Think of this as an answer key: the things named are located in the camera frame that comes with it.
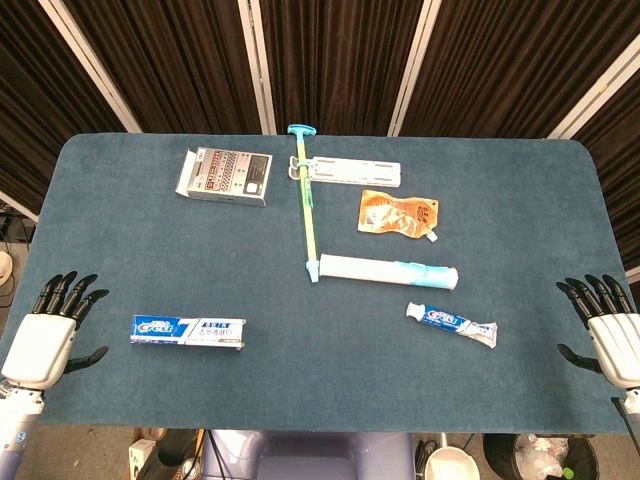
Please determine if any white tube with teal band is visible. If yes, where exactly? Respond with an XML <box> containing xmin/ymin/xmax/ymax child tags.
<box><xmin>319</xmin><ymin>252</ymin><xmax>460</xmax><ymax>291</ymax></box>

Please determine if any grey printed cardboard box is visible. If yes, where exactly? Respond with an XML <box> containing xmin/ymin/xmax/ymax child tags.
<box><xmin>174</xmin><ymin>146</ymin><xmax>274</xmax><ymax>208</ymax></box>

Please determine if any black device with cables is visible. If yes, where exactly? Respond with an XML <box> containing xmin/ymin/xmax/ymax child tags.
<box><xmin>0</xmin><ymin>199</ymin><xmax>36</xmax><ymax>244</ymax></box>

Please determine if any black trash bin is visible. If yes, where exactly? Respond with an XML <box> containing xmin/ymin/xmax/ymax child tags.
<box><xmin>482</xmin><ymin>433</ymin><xmax>600</xmax><ymax>480</ymax></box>

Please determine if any blue white toothpaste box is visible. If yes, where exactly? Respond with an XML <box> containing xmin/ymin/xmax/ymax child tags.
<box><xmin>129</xmin><ymin>314</ymin><xmax>247</xmax><ymax>351</ymax></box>

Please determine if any white flat package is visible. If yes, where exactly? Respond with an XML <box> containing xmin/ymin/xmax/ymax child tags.
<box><xmin>288</xmin><ymin>155</ymin><xmax>403</xmax><ymax>189</ymax></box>

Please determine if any purple robot torso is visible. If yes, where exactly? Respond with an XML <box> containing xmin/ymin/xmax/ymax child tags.
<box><xmin>202</xmin><ymin>428</ymin><xmax>416</xmax><ymax>480</ymax></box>

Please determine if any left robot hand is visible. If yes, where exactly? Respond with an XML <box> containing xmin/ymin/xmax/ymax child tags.
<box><xmin>0</xmin><ymin>271</ymin><xmax>110</xmax><ymax>394</ymax></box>

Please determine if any black bag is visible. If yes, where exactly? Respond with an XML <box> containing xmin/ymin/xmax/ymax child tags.
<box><xmin>149</xmin><ymin>428</ymin><xmax>201</xmax><ymax>480</ymax></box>

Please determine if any green hand pump blue handle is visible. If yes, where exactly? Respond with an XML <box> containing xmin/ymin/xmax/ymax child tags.
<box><xmin>286</xmin><ymin>123</ymin><xmax>321</xmax><ymax>284</ymax></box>

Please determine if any blue-green table cloth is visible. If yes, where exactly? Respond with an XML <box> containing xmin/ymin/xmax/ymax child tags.
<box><xmin>0</xmin><ymin>132</ymin><xmax>640</xmax><ymax>435</ymax></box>

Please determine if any orange spout pouch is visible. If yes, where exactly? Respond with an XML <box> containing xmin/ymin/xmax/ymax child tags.
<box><xmin>356</xmin><ymin>189</ymin><xmax>441</xmax><ymax>244</ymax></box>

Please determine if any dark brown curtain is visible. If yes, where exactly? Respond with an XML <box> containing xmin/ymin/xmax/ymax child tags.
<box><xmin>0</xmin><ymin>0</ymin><xmax>640</xmax><ymax>274</ymax></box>

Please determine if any small white cardboard box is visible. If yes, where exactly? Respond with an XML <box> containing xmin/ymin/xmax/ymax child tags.
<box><xmin>128</xmin><ymin>439</ymin><xmax>159</xmax><ymax>480</ymax></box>

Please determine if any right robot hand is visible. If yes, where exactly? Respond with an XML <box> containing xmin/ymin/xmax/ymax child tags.
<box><xmin>556</xmin><ymin>273</ymin><xmax>640</xmax><ymax>391</ymax></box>

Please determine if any blue white toothpaste tube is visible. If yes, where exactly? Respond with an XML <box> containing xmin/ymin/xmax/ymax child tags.
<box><xmin>405</xmin><ymin>301</ymin><xmax>499</xmax><ymax>349</ymax></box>

